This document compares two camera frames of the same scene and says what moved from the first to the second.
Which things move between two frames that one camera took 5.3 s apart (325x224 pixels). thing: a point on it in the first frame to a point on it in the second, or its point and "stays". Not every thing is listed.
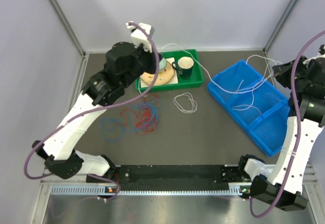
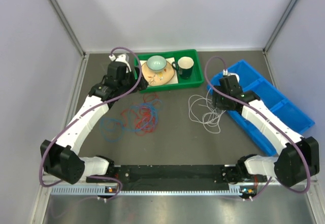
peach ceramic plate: (164, 75) stays
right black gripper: (280, 71) to (219, 104)
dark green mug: (184, 65) stays
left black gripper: (151, 55) to (143, 84)
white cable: (246, 91) to (202, 109)
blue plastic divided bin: (258, 106) stays
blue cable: (144, 116) stays
